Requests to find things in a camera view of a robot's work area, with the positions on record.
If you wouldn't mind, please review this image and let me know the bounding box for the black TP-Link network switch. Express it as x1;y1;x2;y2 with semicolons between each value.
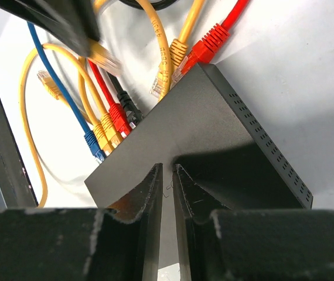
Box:
85;64;313;210

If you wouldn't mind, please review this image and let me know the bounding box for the red ethernet cable plugged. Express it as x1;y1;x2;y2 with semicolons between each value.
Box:
87;58;132;138

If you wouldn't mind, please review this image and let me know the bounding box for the blue ethernet cable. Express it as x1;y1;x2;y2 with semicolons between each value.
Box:
26;22;107;163

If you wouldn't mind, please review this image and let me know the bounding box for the red ethernet cable loose plug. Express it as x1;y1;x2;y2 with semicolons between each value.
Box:
172;0;249;83

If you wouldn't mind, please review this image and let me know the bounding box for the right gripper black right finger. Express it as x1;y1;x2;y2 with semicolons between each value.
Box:
173;165;334;280

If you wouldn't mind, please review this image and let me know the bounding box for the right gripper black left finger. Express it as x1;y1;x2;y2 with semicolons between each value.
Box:
0;163;163;280

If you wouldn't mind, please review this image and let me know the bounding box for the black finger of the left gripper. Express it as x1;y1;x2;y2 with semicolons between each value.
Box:
20;0;100;41
0;0;93;57

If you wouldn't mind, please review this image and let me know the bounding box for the black ethernet cable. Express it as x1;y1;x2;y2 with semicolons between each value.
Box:
107;0;179;126

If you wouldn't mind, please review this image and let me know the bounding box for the yellow ethernet cable printed text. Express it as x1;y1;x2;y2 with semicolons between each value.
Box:
137;0;172;101

